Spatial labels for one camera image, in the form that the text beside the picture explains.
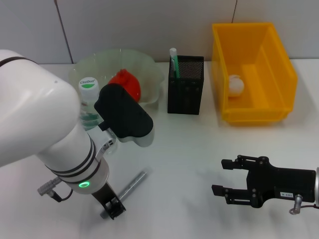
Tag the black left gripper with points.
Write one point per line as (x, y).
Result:
(104, 195)

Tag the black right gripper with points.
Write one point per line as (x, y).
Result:
(281, 184)

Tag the grey pen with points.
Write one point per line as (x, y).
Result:
(134, 184)

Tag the white paper ball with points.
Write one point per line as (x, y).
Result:
(236, 85)

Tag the clear water bottle green label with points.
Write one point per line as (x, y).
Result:
(88, 85)

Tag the red-orange toy fruit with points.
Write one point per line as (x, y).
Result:
(129, 83)

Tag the mint green utility knife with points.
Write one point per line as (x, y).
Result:
(174, 62)

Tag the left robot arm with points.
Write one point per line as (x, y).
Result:
(37, 112)

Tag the black mesh pen holder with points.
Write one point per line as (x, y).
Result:
(185, 94)

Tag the clear wavy glass fruit plate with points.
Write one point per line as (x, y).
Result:
(147, 72)

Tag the yellow plastic storage bin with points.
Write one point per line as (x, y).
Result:
(276, 109)

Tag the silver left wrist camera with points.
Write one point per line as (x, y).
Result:
(124, 114)

